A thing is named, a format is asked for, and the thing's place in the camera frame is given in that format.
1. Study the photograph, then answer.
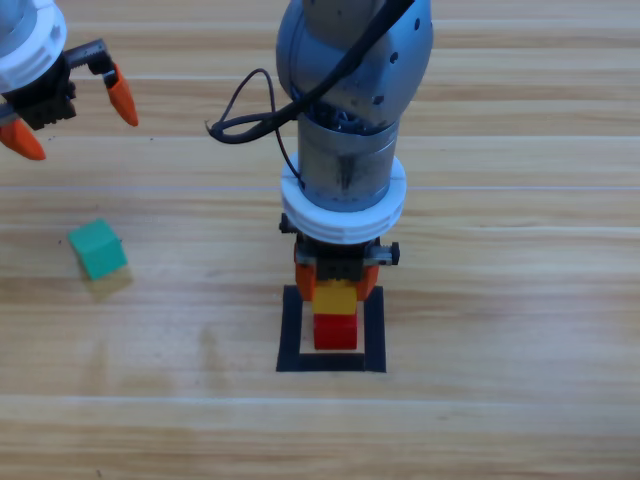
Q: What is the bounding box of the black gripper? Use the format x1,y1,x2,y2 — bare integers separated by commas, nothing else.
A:
278,212,401,304
0,39,140,162

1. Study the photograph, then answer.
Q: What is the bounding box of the yellow cube block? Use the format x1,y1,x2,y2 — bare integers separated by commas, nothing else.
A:
312,280,359,317

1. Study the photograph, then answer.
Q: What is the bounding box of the red cube block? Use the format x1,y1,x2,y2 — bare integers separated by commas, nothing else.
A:
312,312,359,351

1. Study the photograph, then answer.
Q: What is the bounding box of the green cube block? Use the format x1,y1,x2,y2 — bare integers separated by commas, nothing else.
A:
67,217,129,281

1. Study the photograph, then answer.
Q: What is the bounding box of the black tape square outline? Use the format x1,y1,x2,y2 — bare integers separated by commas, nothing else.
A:
275,284,388,374

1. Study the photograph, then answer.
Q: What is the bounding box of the thin arm cable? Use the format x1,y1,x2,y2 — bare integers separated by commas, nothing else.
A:
219,68,306,191

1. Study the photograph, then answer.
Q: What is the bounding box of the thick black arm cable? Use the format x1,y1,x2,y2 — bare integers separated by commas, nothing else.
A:
203,0,419,147

